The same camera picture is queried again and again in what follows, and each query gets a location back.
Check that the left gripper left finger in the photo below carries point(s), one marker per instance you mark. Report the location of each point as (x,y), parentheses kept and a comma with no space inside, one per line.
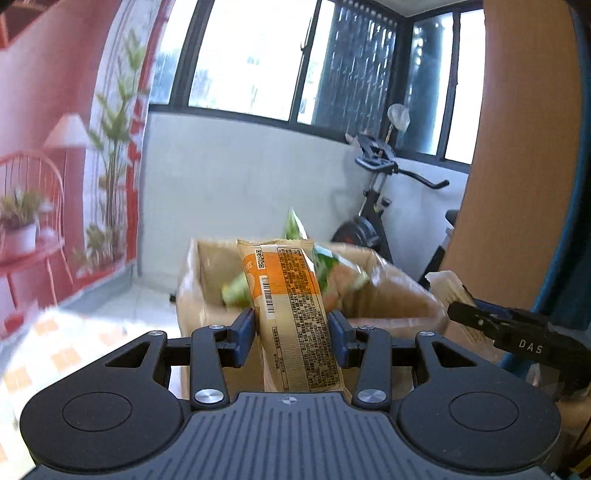
(213,348)

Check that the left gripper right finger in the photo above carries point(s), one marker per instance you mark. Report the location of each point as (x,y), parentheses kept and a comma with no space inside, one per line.
(369,349)

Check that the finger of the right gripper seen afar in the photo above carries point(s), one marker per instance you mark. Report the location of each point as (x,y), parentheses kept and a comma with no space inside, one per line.
(484,316)

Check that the orange beige snack bar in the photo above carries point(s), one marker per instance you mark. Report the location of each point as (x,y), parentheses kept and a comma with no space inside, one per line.
(291,322)

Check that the green chip bag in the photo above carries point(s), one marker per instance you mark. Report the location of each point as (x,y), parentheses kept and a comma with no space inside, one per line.
(337,278)

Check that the brown cardboard box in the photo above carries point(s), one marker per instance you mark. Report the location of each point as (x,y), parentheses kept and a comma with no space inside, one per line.
(391,300)

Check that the wooden panel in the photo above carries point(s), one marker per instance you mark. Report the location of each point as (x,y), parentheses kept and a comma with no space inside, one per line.
(523,172)

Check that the checkered floral tablecloth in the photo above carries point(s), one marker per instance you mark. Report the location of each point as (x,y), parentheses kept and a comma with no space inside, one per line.
(63,340)

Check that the black exercise bike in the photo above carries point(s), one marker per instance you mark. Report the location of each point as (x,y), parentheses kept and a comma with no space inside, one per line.
(408,209)

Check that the printed room backdrop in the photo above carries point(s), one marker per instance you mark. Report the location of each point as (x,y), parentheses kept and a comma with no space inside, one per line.
(75,84)

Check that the window frame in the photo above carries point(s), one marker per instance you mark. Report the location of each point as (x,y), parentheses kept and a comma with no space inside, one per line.
(412,71)

